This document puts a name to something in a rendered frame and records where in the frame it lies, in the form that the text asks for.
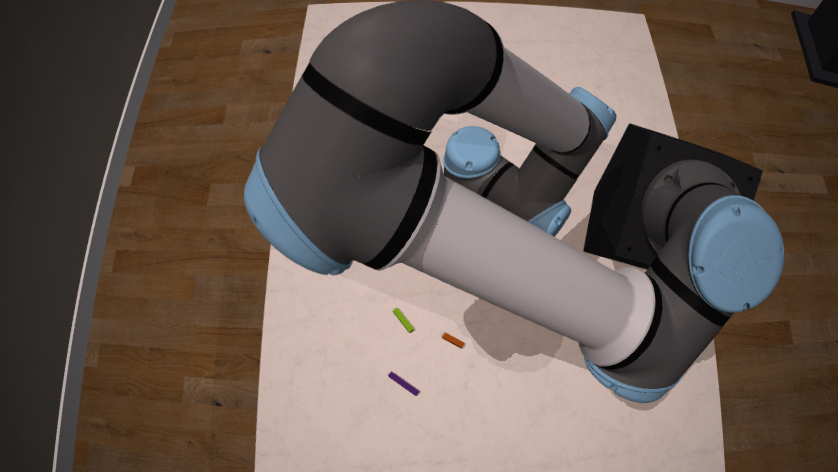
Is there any purple rod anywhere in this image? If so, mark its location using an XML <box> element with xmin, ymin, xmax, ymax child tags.
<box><xmin>388</xmin><ymin>371</ymin><xmax>419</xmax><ymax>396</ymax></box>

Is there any orange rod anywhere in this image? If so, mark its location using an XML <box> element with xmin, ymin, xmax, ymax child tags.
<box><xmin>442</xmin><ymin>333</ymin><xmax>464</xmax><ymax>348</ymax></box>

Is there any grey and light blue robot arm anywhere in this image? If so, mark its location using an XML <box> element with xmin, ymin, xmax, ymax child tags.
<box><xmin>244</xmin><ymin>0</ymin><xmax>785</xmax><ymax>403</ymax></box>

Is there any lime green rod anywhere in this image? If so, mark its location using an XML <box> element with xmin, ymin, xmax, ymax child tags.
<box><xmin>393</xmin><ymin>308</ymin><xmax>414</xmax><ymax>333</ymax></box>

